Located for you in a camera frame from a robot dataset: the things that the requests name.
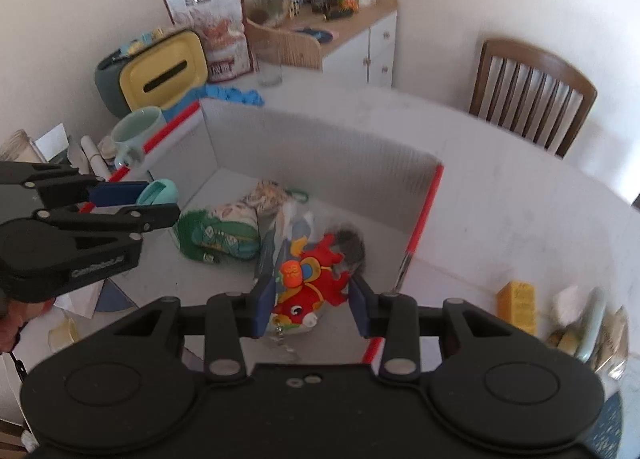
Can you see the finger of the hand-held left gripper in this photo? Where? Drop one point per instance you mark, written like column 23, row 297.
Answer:
column 120, row 193
column 125, row 219

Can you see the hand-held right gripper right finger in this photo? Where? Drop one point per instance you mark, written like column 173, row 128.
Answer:
column 361, row 309

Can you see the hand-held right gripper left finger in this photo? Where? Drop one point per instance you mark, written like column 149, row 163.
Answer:
column 262, row 306

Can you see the teal round toy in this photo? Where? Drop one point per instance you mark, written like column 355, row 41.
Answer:
column 157, row 191

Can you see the red plush toy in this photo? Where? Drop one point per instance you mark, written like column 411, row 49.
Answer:
column 310, row 284

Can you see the gray fuzzy toy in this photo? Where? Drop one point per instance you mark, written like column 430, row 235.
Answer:
column 347, row 244

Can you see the green patterned pouch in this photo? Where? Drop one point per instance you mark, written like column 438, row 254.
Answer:
column 215, row 236

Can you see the beige patterned plush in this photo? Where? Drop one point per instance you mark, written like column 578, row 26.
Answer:
column 267, row 196

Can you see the red cardboard box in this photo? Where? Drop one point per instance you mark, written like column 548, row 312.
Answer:
column 320, row 159

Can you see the small yellow box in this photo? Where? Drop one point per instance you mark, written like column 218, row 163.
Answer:
column 520, row 306

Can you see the white paper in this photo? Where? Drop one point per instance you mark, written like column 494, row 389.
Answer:
column 567, row 301
column 95, row 154

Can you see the person's left hand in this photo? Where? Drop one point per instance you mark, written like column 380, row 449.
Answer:
column 12, row 324

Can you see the rolled white paper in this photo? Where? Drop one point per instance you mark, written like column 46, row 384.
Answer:
column 95, row 154

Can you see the mint green mug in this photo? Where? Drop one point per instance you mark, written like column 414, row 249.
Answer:
column 137, row 136

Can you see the pale yellow small cup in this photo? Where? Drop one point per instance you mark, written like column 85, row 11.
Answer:
column 64, row 335

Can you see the white paper card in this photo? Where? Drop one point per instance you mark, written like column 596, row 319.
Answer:
column 52, row 141

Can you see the clear glass jar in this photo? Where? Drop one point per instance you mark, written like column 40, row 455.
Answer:
column 20, row 146

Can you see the yellow and teal tissue box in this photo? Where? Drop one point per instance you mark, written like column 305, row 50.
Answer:
column 165, row 74

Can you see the light blue small toy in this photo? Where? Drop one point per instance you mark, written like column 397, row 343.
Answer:
column 137, row 41

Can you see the clear drinking glass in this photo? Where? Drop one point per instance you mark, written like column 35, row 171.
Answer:
column 270, row 74

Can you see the red and white snack bag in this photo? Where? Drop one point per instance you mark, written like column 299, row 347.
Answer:
column 210, row 19

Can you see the small white wood-top cabinet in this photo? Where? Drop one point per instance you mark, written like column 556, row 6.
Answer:
column 380, row 44

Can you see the wooden slat-back chair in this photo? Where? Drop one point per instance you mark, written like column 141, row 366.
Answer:
column 530, row 84

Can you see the black and yellow screwdriver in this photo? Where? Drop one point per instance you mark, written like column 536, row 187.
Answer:
column 340, row 13

